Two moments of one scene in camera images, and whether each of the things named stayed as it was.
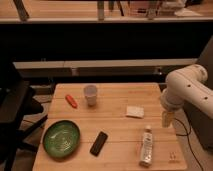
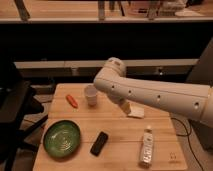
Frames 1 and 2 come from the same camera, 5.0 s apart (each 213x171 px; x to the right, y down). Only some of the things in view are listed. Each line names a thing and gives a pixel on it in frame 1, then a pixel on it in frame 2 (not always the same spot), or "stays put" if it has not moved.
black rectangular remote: (98, 144) stays put
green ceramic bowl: (61, 138) stays put
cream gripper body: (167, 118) → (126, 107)
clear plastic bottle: (147, 153) stays put
